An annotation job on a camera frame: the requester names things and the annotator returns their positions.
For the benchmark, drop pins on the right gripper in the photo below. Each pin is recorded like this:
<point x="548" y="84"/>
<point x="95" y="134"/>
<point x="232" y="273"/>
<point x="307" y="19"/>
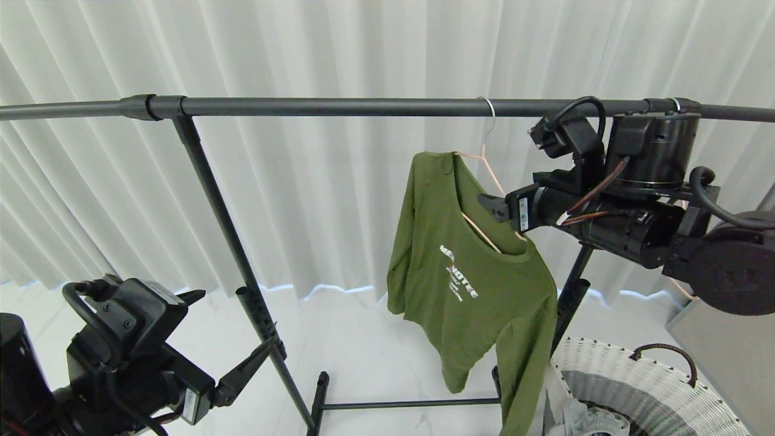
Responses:
<point x="623" y="233"/>

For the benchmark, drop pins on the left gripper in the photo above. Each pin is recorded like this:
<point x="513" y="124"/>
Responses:
<point x="151" y="393"/>

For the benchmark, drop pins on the pink clothes hanger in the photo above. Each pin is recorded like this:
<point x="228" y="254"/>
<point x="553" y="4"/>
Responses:
<point x="494" y="174"/>

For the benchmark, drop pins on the green long-sleeved shirt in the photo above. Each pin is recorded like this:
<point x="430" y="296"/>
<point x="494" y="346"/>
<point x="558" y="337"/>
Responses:
<point x="484" y="339"/>

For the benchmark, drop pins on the pale grey shorts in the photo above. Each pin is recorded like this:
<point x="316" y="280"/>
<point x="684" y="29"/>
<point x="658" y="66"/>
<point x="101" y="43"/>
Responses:
<point x="590" y="424"/>

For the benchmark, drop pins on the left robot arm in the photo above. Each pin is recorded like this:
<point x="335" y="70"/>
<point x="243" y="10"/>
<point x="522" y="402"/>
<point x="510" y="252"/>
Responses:
<point x="24" y="375"/>

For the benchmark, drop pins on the black clothes rack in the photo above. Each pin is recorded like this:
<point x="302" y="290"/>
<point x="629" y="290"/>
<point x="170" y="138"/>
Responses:
<point x="363" y="106"/>

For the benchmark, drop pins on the white laundry basket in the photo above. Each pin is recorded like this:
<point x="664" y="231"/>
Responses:
<point x="642" y="387"/>

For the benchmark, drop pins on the white curtain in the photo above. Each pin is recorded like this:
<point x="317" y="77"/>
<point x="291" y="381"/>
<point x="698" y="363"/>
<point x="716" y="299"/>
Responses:
<point x="339" y="194"/>

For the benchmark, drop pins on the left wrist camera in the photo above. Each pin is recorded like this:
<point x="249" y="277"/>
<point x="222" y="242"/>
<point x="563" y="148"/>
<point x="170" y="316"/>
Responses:
<point x="139" y="315"/>

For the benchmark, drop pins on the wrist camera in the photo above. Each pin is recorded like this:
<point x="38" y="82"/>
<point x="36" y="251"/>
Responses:
<point x="139" y="315"/>
<point x="575" y="145"/>

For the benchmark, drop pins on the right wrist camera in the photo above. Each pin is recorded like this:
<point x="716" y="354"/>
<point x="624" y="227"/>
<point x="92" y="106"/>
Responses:
<point x="575" y="145"/>

